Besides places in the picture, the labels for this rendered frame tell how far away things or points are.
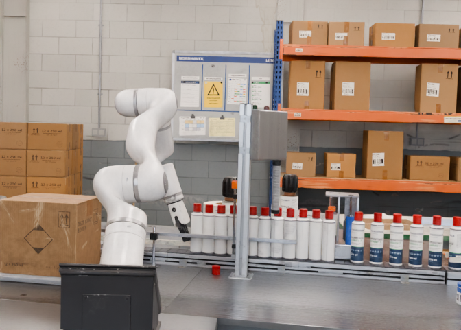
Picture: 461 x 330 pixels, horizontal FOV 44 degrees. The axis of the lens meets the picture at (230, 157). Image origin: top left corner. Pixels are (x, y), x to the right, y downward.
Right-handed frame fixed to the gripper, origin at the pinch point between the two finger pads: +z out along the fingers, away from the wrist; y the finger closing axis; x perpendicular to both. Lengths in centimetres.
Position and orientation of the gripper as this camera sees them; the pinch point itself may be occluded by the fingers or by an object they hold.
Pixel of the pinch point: (185, 236)
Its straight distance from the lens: 246.0
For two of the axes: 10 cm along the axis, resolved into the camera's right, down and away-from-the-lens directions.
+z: 3.1, 9.5, -0.1
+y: 1.7, -0.5, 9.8
